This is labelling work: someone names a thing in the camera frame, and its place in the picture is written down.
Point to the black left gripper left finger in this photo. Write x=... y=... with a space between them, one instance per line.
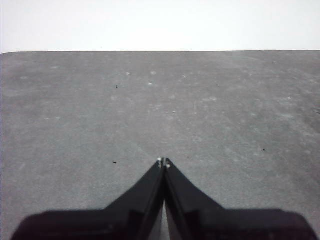
x=130 y=220

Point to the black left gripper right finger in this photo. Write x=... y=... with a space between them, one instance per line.
x=200 y=220

